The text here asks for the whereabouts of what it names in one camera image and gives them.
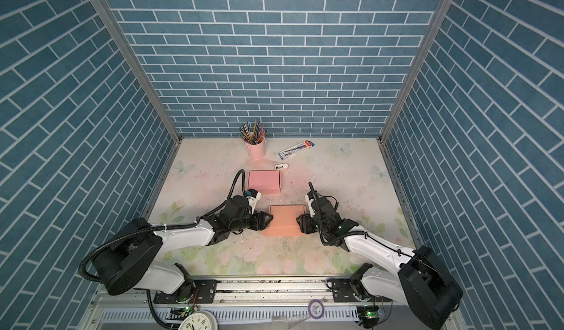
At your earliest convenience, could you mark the metal base rail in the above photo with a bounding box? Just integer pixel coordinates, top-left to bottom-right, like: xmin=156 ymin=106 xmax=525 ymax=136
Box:
xmin=79 ymin=277 xmax=405 ymax=329

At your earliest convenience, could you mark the coloured pencils bundle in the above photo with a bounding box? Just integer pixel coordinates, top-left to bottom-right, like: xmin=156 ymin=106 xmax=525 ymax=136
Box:
xmin=239 ymin=120 xmax=267 ymax=145

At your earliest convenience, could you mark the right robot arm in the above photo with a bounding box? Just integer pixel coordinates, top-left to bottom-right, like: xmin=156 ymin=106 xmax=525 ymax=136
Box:
xmin=297 ymin=191 xmax=464 ymax=329

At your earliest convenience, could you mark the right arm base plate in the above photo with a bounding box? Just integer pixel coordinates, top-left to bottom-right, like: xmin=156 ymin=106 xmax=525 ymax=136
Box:
xmin=325 ymin=278 xmax=392 ymax=304

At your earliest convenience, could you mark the pink paper box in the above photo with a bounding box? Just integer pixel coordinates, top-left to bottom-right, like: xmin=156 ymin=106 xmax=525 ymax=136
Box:
xmin=248 ymin=170 xmax=281 ymax=194

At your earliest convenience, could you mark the peach paper box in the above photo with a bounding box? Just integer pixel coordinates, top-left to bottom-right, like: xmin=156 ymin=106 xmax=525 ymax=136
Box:
xmin=261 ymin=205 xmax=306 ymax=237

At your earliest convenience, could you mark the white round clock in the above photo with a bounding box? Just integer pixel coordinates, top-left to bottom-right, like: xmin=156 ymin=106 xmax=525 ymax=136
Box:
xmin=179 ymin=310 xmax=219 ymax=330

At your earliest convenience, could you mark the blue white pen box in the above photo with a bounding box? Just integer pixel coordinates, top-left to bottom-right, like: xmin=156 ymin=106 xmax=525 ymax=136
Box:
xmin=278 ymin=141 xmax=314 ymax=161

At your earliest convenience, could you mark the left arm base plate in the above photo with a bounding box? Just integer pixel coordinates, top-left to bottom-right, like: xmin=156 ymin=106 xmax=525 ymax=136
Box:
xmin=153 ymin=280 xmax=218 ymax=304

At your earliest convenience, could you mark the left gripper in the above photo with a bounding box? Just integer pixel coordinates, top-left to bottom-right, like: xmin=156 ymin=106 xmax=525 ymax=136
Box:
xmin=229 ymin=210 xmax=276 ymax=233

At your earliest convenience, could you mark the pink pencil bucket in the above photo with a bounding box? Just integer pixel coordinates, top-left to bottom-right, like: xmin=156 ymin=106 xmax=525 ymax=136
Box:
xmin=245 ymin=139 xmax=266 ymax=160

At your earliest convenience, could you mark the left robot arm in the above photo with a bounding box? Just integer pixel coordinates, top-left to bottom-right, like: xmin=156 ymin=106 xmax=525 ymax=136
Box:
xmin=78 ymin=191 xmax=274 ymax=302

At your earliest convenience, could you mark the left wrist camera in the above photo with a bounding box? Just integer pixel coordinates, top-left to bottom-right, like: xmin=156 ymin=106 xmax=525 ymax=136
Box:
xmin=245 ymin=188 xmax=261 ymax=214

